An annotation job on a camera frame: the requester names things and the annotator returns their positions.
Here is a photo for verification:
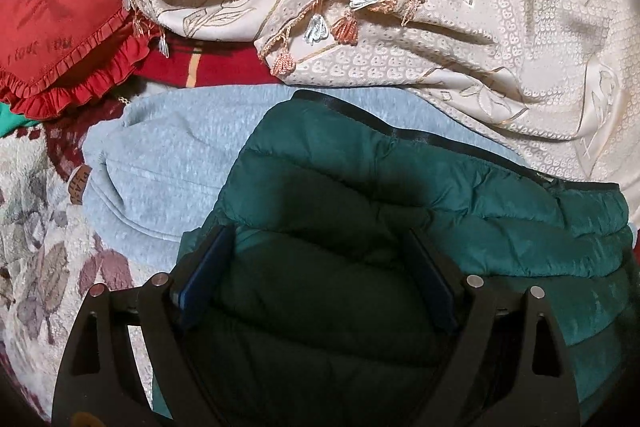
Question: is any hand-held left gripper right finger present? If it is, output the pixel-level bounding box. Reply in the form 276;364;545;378
400;227;583;427

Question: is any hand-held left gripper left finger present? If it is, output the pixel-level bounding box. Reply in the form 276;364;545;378
51;225;236;427

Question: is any green puffer jacket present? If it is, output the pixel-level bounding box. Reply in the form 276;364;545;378
150;89;638;427

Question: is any light blue fleece garment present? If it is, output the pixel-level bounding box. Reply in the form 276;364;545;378
80;83;526;268

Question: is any floral patterned blanket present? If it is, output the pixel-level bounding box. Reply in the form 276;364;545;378
0;99;181;413

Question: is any red striped blanket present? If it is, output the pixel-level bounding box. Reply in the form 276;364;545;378
132;32;283;90

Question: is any green cloth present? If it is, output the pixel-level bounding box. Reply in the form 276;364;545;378
0;104;41;138

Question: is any beige tasselled embroidered cloth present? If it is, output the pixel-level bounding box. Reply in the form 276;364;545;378
85;0;640;192

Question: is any red ruffled cushion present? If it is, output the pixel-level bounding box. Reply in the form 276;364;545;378
0;0;153;122

